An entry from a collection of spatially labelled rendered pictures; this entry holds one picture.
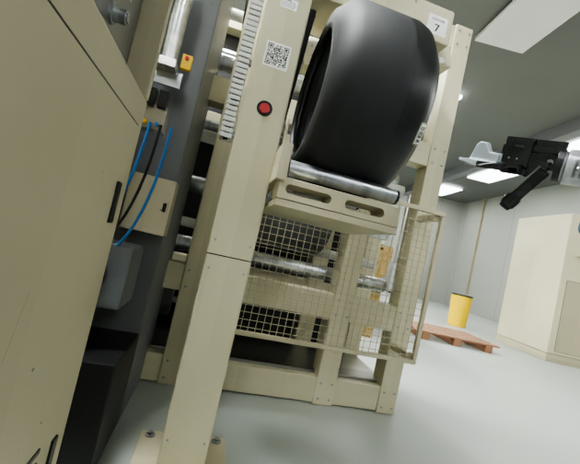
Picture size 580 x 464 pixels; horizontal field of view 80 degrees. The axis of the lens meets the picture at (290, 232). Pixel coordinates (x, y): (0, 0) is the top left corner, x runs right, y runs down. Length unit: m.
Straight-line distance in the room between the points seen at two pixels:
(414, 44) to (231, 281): 0.79
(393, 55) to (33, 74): 0.81
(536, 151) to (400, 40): 0.42
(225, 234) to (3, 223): 0.68
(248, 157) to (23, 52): 0.73
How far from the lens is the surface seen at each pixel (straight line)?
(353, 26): 1.04
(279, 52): 1.14
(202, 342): 1.05
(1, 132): 0.37
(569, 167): 0.94
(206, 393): 1.10
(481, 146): 0.97
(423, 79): 1.02
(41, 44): 0.40
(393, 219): 1.03
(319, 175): 0.98
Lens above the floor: 0.68
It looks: 3 degrees up
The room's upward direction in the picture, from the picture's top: 13 degrees clockwise
